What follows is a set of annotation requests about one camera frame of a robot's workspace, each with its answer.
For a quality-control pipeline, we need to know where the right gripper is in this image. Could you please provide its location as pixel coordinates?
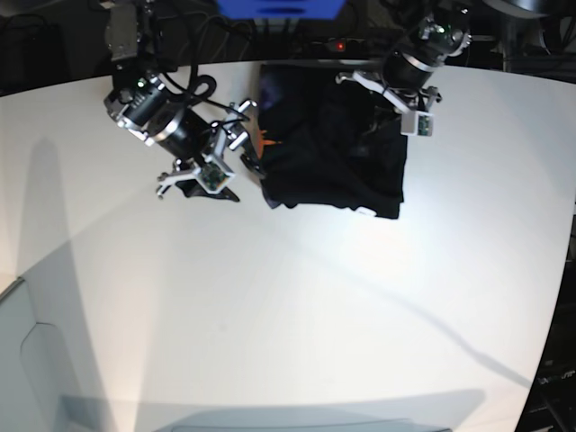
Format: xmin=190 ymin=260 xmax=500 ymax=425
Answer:
xmin=155 ymin=98 xmax=266 ymax=203

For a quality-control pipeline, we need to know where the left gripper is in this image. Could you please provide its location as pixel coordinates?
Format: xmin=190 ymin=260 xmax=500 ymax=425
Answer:
xmin=335 ymin=49 xmax=441 ymax=113

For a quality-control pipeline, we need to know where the black T-shirt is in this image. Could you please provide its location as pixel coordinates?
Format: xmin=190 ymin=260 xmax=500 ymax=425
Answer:
xmin=257 ymin=65 xmax=408 ymax=220

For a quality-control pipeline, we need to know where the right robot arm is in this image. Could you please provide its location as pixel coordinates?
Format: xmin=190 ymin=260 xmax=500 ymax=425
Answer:
xmin=100 ymin=1 xmax=265 ymax=203

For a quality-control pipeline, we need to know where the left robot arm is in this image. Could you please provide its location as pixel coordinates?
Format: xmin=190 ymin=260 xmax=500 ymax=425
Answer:
xmin=335 ymin=1 xmax=575 ymax=120

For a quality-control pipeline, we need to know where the black power strip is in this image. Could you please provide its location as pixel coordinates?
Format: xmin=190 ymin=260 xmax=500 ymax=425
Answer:
xmin=306 ymin=38 xmax=392 ymax=59

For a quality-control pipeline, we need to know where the blue plastic box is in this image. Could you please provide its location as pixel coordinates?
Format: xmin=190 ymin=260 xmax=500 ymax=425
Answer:
xmin=216 ymin=0 xmax=346 ymax=20

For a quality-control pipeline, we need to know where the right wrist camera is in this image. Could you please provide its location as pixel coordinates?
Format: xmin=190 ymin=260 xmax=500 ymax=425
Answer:
xmin=197 ymin=162 xmax=234 ymax=194

